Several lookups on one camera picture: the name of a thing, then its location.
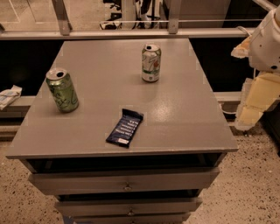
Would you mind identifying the white folded cloth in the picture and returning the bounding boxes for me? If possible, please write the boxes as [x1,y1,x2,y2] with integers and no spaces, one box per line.
[0,85,22,110]

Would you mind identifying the white green soda can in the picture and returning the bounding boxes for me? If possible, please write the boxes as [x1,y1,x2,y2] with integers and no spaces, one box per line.
[142,44,161,82]

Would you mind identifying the dark blue snack wrapper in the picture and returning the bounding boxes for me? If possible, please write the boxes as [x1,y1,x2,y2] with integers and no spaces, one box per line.
[106,108,144,148]

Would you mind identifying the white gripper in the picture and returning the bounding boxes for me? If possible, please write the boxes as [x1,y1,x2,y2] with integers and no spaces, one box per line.
[231,5,280,130]

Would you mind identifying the white cable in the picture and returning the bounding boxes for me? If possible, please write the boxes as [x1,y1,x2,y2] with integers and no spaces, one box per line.
[219,102,241,116]

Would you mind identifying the grey drawer cabinet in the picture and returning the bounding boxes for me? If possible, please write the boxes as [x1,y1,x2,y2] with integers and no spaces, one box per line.
[8,39,237,224]

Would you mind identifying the bottom grey drawer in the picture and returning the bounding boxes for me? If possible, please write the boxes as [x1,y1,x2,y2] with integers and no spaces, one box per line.
[73,213,190,224]

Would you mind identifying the middle grey drawer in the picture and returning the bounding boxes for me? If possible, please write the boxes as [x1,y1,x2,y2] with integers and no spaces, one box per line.
[55,198,202,217]

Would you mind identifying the metal railing frame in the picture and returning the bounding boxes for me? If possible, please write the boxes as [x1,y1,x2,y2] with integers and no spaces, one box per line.
[0,0,280,40]

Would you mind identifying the grey drawer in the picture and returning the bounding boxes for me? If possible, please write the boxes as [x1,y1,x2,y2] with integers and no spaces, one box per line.
[29,167,220,195]
[55,198,202,217]
[73,213,190,224]

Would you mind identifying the top grey drawer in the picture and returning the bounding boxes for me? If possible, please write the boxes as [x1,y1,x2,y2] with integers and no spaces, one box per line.
[29,167,220,195]

